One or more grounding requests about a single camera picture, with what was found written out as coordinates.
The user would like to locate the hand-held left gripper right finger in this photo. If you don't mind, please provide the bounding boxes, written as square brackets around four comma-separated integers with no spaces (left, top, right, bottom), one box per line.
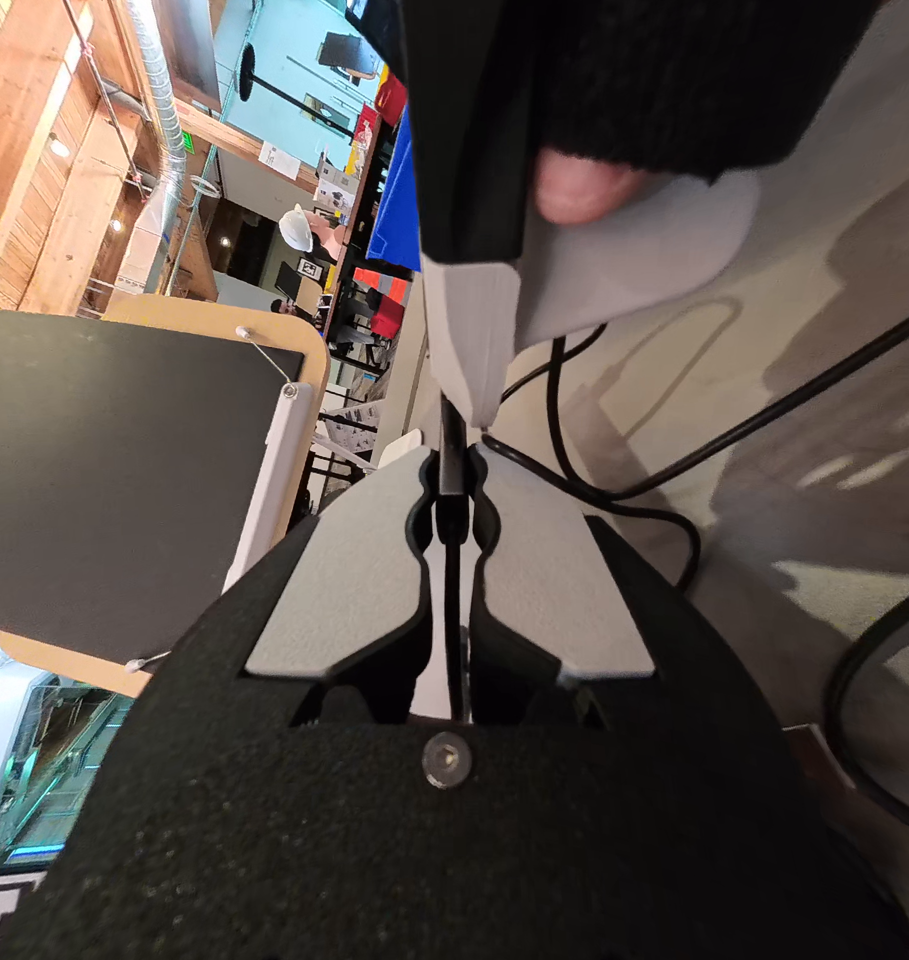
[468,442,657,727]

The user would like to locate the black board on white stand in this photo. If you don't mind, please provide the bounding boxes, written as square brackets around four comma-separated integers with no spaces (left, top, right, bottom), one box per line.
[0,294,330,699]

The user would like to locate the black usb-c cable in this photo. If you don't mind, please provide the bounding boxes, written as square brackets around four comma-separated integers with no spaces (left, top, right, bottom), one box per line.
[480,300,909,834]

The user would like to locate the white printed sign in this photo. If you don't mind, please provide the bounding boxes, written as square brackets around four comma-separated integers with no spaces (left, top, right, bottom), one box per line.
[0,870,45,960]

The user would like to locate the silver spiral duct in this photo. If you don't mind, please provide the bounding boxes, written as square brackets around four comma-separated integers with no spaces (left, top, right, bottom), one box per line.
[120,0,195,295]

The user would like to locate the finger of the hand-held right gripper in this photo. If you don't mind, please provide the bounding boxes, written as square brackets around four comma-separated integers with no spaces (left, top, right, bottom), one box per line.
[420,253,523,429]

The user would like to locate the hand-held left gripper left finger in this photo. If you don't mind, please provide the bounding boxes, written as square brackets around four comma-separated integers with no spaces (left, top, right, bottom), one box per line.
[243,446,436,727]

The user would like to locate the orange traffic cone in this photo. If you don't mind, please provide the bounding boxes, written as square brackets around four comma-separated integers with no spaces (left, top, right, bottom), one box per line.
[353,266,412,303]

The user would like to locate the blue plastic bin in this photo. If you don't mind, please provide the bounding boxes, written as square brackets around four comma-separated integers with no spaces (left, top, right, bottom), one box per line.
[364,105,423,273]

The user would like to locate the person's right hand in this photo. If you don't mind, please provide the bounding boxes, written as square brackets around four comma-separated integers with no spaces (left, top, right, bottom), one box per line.
[537,146,657,226]

